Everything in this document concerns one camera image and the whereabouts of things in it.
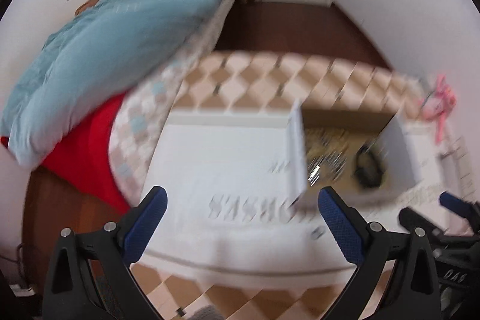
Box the white cardboard box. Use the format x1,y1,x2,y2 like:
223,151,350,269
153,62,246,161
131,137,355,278
287,102,421,210

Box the checkered bed sheet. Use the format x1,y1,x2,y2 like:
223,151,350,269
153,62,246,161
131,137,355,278
108,0,235,206

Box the white printed cloth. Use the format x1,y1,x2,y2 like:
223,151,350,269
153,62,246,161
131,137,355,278
142,110,463,285

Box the teal quilt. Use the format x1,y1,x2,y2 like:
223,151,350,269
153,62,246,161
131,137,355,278
1,0,222,169

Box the black wristband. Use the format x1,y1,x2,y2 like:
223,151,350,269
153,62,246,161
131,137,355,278
353,145,385,189

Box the silver chain bracelet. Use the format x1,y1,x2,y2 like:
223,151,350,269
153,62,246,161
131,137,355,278
305,128,353,186

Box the white power strip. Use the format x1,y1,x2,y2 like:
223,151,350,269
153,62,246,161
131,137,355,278
439,136,479,202

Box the red blanket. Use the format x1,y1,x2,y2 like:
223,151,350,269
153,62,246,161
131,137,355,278
0,92,133,218

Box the pink panther plush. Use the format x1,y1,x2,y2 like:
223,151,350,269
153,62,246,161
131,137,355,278
420,74,457,145

